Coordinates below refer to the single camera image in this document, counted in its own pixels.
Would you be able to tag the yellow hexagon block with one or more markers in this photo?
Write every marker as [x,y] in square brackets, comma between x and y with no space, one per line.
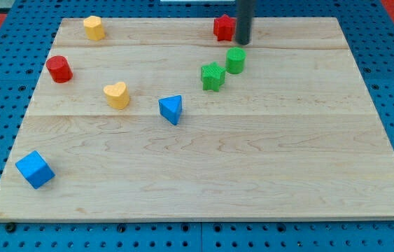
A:
[94,28]

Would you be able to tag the red star block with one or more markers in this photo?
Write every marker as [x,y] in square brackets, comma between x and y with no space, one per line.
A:
[224,27]

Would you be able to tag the green cylinder block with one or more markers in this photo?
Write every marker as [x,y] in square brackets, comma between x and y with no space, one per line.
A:
[235,60]

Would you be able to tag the green star block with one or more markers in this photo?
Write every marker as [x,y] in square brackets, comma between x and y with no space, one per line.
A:
[212,76]

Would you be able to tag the blue cube block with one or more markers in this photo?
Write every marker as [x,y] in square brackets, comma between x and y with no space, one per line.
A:
[35,169]

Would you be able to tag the blue triangle block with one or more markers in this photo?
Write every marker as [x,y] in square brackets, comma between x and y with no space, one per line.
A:
[171,108]

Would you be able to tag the red cylinder block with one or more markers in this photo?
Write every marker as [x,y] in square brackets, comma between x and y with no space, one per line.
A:
[59,69]

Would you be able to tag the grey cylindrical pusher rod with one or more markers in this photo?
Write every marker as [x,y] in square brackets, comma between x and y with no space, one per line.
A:
[244,13]

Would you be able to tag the yellow heart block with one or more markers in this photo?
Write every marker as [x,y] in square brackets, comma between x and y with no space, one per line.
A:
[117,95]

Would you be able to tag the light wooden board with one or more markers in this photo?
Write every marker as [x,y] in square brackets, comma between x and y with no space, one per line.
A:
[294,137]

